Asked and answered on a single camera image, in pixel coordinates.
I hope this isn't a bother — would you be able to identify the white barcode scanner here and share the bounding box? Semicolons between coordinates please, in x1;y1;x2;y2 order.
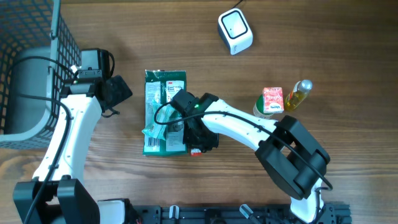
218;8;253;55

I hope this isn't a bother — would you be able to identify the black left camera cable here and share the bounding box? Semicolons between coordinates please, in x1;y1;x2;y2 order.
6;55;78;224

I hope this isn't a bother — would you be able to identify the pale green wipes sachet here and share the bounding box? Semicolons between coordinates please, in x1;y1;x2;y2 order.
141;102;175;140

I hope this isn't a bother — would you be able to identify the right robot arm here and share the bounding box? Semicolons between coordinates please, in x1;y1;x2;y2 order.
170;90;333;223

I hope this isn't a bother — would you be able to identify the yellow oil bottle silver cap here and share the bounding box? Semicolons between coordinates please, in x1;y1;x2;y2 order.
284;80;313;111

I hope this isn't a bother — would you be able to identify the red coffee stick sachet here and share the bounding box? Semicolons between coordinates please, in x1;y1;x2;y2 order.
190;149;202;157

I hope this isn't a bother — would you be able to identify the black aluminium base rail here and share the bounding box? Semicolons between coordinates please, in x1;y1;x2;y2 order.
134;203;353;224

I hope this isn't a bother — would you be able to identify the green 3M sponge packet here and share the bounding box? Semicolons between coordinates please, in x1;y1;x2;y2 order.
142;70;187;156

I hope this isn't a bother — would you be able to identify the black right camera cable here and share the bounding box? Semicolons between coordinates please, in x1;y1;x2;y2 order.
153;101;333;223

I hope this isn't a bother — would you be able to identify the dark grey mesh basket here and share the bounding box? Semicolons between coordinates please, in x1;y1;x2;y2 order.
1;1;81;149

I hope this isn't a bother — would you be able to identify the black camera cable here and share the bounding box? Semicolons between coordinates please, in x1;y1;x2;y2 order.
153;101;333;223
6;55;78;224

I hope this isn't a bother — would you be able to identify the green lid small jar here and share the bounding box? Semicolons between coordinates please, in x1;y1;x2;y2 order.
253;95;274;119

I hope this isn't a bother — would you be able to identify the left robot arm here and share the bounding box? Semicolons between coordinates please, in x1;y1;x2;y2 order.
13;49;138;223

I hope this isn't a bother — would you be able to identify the pink Kleenex tissue pack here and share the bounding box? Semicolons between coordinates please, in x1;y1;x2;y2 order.
262;87;284;114

